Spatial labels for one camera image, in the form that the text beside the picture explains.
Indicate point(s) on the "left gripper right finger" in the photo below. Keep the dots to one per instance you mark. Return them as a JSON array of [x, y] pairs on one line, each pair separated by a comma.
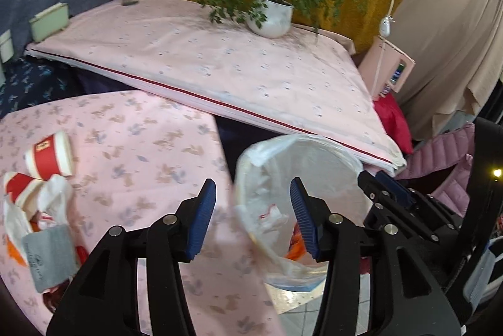
[[401, 303]]

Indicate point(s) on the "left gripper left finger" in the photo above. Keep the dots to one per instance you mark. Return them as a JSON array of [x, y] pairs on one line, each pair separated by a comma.
[[102, 298]]

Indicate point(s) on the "orange plastic bag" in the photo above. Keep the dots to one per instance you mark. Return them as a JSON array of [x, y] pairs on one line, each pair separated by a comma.
[[14, 245]]

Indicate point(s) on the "white glove with red mark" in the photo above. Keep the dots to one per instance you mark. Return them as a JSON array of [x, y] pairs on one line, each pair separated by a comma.
[[52, 202]]

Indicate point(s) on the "crushed red paper cup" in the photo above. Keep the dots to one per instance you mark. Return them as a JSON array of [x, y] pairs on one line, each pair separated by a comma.
[[23, 190]]

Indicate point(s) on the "white lined trash bin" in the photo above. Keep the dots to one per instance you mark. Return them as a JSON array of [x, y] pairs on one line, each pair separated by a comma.
[[285, 188]]

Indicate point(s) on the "red paper envelope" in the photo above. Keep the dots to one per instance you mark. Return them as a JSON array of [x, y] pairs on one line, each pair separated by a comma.
[[52, 298]]

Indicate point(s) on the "grey cloth pouch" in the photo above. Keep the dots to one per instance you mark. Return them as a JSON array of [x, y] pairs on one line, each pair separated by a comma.
[[51, 256]]

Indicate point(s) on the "pink quilted jacket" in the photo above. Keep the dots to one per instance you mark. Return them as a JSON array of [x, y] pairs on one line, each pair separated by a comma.
[[442, 167]]

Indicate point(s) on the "red cloth item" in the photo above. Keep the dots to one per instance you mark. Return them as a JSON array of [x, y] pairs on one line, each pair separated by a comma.
[[394, 122]]

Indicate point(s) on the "pink floral tablecloth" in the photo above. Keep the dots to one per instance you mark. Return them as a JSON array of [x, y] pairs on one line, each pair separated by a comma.
[[136, 157]]

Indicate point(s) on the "upright-lying red paper cup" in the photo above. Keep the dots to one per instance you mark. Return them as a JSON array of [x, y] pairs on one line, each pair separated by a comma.
[[52, 155]]

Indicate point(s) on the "pink control box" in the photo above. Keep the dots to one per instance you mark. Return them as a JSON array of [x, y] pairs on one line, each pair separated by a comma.
[[385, 68]]

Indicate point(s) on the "pale pink dotted bedspread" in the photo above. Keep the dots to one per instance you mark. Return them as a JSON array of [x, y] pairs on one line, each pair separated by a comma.
[[303, 82]]

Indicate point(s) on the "beige curtain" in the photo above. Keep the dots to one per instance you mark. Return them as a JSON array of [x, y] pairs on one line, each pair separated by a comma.
[[457, 49]]

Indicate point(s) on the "navy floral cloth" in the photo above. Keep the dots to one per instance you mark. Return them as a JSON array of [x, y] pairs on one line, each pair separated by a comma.
[[30, 81]]

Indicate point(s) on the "white cylindrical jar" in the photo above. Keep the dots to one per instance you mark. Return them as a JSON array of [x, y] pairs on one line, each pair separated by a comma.
[[6, 46]]

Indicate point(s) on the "mint green tissue box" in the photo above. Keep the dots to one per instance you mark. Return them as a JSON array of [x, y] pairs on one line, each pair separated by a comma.
[[48, 22]]

